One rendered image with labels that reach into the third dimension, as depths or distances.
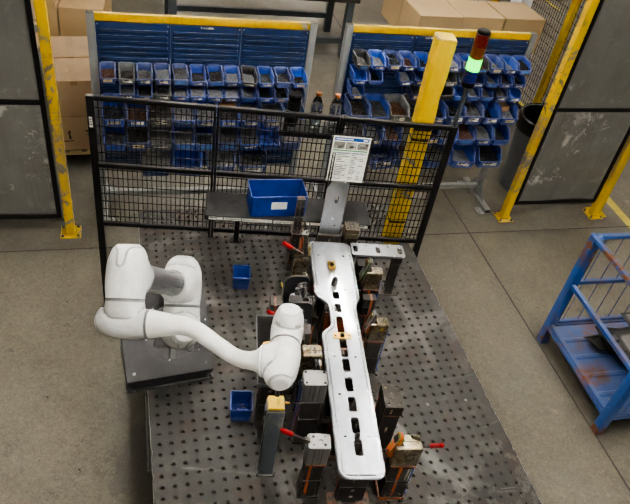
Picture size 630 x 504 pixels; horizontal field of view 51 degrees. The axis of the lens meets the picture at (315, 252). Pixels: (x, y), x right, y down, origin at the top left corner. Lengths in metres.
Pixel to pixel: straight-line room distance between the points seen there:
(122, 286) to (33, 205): 2.72
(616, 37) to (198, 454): 4.04
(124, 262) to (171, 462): 0.99
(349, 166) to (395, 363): 1.09
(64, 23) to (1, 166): 2.28
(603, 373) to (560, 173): 1.94
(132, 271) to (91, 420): 1.77
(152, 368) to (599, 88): 3.93
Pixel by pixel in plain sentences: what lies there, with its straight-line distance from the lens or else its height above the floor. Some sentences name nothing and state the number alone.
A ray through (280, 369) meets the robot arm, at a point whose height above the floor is 1.61.
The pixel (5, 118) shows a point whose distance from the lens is 4.58.
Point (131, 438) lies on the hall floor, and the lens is 3.85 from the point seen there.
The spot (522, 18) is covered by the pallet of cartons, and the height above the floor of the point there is 1.35.
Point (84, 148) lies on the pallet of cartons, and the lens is 5.70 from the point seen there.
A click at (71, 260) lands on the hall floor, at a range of 4.85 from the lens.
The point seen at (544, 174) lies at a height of 0.45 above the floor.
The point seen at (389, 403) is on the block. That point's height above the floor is 1.03.
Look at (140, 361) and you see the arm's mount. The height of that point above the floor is 0.83.
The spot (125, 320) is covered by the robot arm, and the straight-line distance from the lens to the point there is 2.30.
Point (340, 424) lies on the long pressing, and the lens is 2.73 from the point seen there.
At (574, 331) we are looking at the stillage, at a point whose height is 0.16.
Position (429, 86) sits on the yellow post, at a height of 1.75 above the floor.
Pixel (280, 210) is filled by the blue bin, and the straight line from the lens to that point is 3.55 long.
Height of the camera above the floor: 3.19
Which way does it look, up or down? 40 degrees down
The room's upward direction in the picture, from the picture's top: 11 degrees clockwise
